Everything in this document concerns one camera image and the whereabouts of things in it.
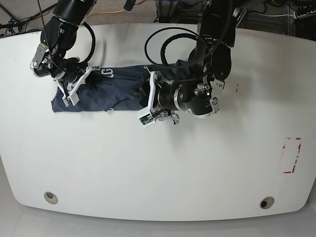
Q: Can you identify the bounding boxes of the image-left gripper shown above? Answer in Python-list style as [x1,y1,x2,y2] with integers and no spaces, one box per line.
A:
[30,43,100,100]

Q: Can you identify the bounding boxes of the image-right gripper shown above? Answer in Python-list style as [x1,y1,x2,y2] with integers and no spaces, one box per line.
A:
[144,68,225,125]

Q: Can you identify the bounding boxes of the dark blue T-shirt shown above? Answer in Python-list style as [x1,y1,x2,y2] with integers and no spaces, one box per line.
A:
[51,59,192,114]

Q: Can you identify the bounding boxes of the black tripod stand legs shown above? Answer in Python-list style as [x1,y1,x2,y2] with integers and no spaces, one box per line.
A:
[0,3,57,38]

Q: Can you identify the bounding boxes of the red tape rectangle marking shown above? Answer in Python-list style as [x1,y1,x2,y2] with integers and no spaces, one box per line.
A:
[280,137,302,174]

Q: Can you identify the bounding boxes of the white power strip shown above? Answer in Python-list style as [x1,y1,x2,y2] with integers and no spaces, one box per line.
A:
[293,8,316,19]

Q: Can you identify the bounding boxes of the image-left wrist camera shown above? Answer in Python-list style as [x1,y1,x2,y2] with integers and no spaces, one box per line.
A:
[62,94,79,107]

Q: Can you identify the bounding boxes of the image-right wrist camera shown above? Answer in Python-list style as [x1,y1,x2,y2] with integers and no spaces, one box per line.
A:
[137,107,156,128]

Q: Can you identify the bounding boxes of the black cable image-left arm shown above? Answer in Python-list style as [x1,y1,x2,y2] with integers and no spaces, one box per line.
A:
[39,0,97,67]

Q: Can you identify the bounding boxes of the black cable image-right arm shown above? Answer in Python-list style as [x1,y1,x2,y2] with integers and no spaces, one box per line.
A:
[144,27,215,84]

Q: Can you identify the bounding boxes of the yellow cable on floor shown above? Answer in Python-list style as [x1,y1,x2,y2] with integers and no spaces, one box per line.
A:
[87,7,125,19]

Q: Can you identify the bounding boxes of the left table cable grommet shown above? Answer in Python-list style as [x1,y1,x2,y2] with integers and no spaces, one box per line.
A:
[44,192,58,205]

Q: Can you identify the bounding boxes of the table cable grommet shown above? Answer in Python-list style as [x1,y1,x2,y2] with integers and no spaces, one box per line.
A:
[44,192,58,205]
[260,197,275,209]

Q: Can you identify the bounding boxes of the right table cable grommet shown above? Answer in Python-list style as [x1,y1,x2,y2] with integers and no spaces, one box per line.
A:
[260,197,275,209]

